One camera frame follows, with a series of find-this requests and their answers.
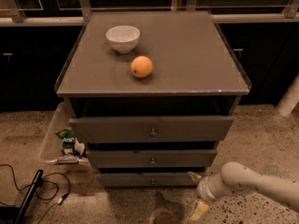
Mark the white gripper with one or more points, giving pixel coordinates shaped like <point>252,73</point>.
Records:
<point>204,189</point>

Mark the grey bottom drawer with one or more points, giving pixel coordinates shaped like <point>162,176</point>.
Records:
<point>146,180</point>

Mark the grey drawer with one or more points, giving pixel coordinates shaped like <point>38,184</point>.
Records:
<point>152,158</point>
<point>151,129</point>
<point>146,180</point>

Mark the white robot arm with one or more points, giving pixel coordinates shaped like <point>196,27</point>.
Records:
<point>235,179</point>

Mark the grey middle drawer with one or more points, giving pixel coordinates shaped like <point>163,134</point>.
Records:
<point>152,158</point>

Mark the grey drawer cabinet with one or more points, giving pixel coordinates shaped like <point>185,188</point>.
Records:
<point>194,74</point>

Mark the grey top drawer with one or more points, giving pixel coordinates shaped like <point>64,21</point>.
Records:
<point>151,129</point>

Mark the orange fruit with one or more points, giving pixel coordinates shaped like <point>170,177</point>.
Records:
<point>141,67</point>

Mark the green snack bag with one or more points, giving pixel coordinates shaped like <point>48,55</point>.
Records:
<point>67,136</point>

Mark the clear plastic bin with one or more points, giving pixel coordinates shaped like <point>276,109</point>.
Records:
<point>51,148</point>

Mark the black bar stand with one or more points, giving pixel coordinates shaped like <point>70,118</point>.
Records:
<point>28,197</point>

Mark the white ceramic bowl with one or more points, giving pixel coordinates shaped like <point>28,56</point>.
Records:
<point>123,38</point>

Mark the white cylindrical post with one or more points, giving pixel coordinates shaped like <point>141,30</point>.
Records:
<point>290,99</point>

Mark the metal railing frame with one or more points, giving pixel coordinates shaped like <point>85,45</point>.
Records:
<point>77,12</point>

